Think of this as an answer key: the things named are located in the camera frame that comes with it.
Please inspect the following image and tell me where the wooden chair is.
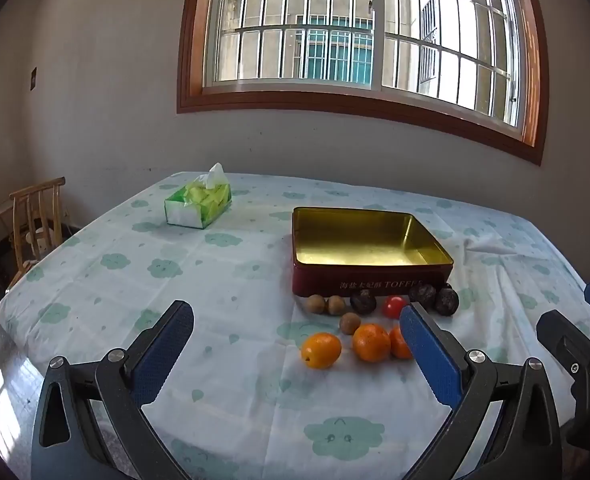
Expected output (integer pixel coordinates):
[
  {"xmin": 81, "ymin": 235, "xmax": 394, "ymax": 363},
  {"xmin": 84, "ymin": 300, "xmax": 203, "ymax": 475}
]
[{"xmin": 0, "ymin": 176, "xmax": 67, "ymax": 291}]

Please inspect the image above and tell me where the red and gold tin box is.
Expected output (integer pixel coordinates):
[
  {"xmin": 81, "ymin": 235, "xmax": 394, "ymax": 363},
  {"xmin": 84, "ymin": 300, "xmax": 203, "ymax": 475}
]
[{"xmin": 291, "ymin": 206, "xmax": 454, "ymax": 297}]

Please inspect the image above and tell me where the green tissue pack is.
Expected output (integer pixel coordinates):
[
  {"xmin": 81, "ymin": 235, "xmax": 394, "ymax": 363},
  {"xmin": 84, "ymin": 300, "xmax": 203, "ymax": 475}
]
[{"xmin": 164, "ymin": 162, "xmax": 232, "ymax": 229}]

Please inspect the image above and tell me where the white cloud print tablecloth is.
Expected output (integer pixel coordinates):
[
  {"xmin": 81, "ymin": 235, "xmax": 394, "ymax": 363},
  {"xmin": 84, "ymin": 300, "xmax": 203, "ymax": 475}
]
[{"xmin": 0, "ymin": 172, "xmax": 590, "ymax": 480}]

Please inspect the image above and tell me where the brown framed barred window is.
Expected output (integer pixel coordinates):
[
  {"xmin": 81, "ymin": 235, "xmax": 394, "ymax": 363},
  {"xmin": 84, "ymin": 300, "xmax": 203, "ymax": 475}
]
[{"xmin": 177, "ymin": 0, "xmax": 549, "ymax": 166}]

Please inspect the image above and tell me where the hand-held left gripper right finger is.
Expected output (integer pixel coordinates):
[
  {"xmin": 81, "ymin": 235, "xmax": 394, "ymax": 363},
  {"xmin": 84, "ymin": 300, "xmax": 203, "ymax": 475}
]
[{"xmin": 399, "ymin": 302, "xmax": 563, "ymax": 480}]

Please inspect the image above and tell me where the orange mandarin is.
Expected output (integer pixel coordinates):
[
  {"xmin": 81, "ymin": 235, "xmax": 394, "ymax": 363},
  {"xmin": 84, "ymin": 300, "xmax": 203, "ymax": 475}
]
[
  {"xmin": 389, "ymin": 325, "xmax": 414, "ymax": 360},
  {"xmin": 301, "ymin": 332, "xmax": 342, "ymax": 370},
  {"xmin": 352, "ymin": 323, "xmax": 392, "ymax": 364}
]

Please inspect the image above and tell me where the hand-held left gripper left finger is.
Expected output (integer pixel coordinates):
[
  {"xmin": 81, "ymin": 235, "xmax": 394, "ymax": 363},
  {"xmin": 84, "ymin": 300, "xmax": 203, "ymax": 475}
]
[{"xmin": 31, "ymin": 300, "xmax": 196, "ymax": 480}]

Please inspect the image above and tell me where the red tomato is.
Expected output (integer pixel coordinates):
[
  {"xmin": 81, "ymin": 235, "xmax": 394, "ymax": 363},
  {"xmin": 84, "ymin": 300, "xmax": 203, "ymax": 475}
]
[{"xmin": 383, "ymin": 296, "xmax": 408, "ymax": 319}]

